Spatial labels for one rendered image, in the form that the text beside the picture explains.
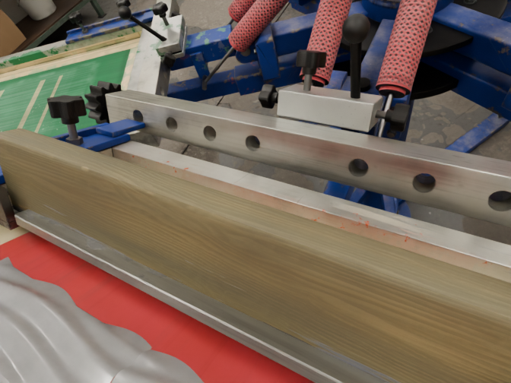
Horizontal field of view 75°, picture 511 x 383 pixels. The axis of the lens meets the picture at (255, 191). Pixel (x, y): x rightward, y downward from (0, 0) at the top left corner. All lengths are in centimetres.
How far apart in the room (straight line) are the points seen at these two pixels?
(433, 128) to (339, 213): 172
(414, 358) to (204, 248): 12
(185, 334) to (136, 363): 4
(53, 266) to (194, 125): 25
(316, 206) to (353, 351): 18
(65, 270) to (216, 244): 18
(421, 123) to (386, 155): 168
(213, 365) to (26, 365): 12
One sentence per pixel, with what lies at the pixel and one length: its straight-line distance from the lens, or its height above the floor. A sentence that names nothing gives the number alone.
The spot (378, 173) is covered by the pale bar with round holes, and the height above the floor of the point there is 115.
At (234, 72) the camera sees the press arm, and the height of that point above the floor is 93.
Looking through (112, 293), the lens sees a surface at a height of 122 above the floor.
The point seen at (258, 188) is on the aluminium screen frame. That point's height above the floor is 116.
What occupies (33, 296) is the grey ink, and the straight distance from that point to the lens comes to 32.
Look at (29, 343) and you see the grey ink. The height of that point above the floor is 126.
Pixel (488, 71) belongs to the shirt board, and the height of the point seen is 93.
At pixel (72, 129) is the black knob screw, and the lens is 49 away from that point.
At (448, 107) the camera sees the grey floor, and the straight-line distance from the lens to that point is 216.
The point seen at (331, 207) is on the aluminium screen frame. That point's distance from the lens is 35.
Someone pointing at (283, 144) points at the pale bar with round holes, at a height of 115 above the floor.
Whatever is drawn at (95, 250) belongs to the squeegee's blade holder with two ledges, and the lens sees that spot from 29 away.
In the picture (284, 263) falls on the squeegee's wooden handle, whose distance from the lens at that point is 18.
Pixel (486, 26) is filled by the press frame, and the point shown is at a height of 102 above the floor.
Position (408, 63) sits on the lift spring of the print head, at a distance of 55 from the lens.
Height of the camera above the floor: 146
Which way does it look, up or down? 54 degrees down
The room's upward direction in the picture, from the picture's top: 22 degrees counter-clockwise
